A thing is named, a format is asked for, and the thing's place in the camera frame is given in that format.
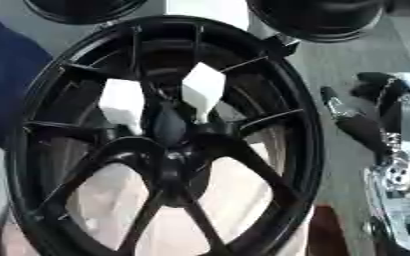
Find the black round wheel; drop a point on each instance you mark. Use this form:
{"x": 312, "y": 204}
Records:
{"x": 85, "y": 9}
{"x": 316, "y": 16}

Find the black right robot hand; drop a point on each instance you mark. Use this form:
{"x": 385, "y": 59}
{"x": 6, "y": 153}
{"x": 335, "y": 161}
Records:
{"x": 369, "y": 128}

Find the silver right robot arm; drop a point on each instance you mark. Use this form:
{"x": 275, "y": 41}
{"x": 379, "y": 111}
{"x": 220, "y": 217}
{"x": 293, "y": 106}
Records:
{"x": 398, "y": 203}

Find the person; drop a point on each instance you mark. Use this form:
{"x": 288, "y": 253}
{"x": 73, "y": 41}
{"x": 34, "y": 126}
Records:
{"x": 7, "y": 76}

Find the black spoked wheel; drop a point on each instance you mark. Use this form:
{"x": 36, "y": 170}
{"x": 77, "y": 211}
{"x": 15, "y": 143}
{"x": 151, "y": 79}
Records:
{"x": 173, "y": 166}

